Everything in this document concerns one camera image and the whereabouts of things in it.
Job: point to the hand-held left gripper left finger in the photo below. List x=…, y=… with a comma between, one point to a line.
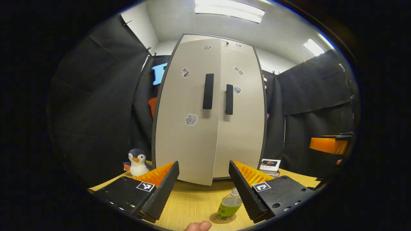
x=163, y=192

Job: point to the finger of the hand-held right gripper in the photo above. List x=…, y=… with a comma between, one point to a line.
x=327, y=145

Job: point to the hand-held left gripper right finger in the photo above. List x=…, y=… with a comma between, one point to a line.
x=245, y=192

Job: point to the clear bottle with green label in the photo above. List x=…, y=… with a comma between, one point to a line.
x=228, y=207

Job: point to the round cork coaster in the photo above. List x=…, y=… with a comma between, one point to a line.
x=212, y=219

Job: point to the white cabinet door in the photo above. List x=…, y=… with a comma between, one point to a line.
x=179, y=144
x=244, y=138

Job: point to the white and black cabinet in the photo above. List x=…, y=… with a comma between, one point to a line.
x=196, y=37

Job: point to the penguin plush toy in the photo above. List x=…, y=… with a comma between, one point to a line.
x=138, y=166

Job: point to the book with photo cover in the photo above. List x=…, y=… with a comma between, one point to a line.
x=269, y=165

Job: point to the small red box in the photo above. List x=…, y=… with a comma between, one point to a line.
x=126, y=166

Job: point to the small ceiling light panel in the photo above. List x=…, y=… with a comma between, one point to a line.
x=316, y=46

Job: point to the large ceiling light panel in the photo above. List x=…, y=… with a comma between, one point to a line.
x=229, y=9

